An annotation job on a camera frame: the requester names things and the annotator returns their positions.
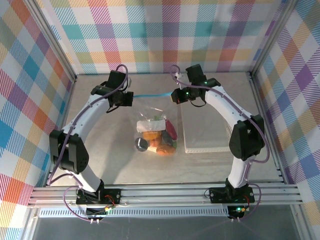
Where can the clear zip-top bag blue zipper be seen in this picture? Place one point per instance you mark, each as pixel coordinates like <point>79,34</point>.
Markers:
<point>152,95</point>

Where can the red chili pepper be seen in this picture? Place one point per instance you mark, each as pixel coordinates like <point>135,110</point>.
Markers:
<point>172,128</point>

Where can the white radish with green leaves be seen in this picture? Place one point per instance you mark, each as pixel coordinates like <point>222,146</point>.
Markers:
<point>150,126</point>

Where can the dark eggplant with green stem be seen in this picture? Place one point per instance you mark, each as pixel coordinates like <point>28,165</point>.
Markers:
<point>167,138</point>

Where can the black round food piece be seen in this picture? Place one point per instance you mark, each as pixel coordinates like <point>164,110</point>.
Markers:
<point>141,144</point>

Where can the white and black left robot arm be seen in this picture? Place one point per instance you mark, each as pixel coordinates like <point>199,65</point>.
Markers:
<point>82,125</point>

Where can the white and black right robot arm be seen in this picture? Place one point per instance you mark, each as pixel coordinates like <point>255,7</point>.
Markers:
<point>225,107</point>

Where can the white perforated plastic basket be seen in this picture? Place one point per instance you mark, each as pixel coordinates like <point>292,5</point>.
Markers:
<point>205,140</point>

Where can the aluminium left side rail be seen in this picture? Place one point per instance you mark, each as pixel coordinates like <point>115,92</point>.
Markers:
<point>68,100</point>

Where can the aluminium rail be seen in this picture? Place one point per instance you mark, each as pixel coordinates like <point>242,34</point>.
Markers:
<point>68,100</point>
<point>259,100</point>

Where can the aluminium right side rail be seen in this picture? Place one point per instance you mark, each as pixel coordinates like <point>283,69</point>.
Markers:
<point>259,100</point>

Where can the aluminium left corner post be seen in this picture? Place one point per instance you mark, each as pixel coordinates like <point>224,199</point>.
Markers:
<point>53,45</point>

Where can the aluminium corner post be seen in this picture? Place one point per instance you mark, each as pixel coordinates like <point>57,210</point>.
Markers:
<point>272,37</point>
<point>53,45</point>

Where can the aluminium right corner post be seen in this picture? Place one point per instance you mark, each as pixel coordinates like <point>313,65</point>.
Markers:
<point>272,37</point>

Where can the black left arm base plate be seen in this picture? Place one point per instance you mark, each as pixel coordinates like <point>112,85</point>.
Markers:
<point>110,192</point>

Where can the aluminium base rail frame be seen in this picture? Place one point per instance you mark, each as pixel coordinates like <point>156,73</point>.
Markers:
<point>162,193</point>

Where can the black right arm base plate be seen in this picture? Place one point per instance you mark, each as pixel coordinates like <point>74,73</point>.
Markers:
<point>217,195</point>

